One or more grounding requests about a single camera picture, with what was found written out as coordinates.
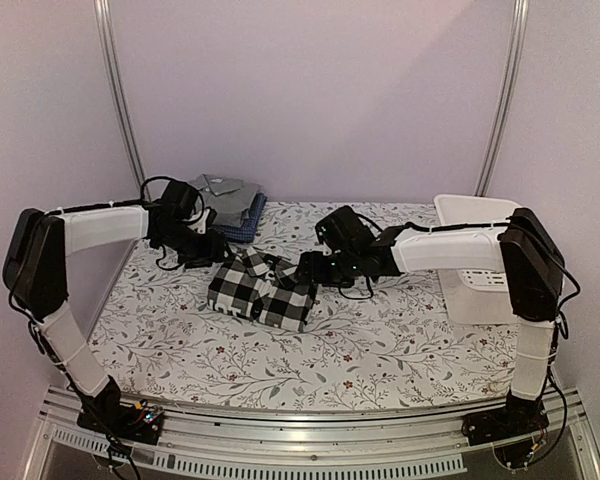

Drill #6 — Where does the white plastic basket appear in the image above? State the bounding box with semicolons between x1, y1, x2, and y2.
434;194;519;326

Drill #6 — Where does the aluminium frame post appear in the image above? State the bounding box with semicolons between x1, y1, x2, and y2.
474;0;529;197
94;0;146;190

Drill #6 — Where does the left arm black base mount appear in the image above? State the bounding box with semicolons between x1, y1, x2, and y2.
77;399;164;445

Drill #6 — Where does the left aluminium frame post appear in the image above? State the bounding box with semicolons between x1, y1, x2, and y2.
94;0;146;190

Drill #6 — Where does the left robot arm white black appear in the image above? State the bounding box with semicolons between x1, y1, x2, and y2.
3;201;228;434

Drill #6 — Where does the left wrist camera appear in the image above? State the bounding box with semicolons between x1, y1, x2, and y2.
160;180;216;234

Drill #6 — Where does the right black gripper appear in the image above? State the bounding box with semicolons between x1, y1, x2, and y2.
296;248;362;288

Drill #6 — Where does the blue checkered shirt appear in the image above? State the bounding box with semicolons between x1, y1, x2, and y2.
212;193;268;244

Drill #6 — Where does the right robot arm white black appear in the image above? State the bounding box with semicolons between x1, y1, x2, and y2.
296;205;581;436

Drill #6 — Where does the right aluminium frame post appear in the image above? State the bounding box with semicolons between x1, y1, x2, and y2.
474;0;529;197

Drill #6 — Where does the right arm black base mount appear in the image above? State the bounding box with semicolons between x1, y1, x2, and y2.
461;397;549;446

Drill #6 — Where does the aluminium front rail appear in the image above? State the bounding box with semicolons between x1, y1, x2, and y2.
23;387;600;479

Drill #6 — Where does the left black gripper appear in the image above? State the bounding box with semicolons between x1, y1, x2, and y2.
158;222;236;269

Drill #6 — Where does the grey polo shirt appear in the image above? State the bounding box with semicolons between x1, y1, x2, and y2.
189;174;263;227

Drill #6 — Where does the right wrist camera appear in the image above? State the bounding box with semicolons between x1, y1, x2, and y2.
315;205;375;254

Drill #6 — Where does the black white checkered shirt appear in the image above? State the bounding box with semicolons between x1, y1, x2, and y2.
207;247;317;333

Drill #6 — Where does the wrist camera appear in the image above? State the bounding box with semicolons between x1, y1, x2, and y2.
315;205;375;254
160;180;216;234

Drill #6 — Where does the floral patterned table cloth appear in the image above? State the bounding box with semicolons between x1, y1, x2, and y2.
78;201;541;412

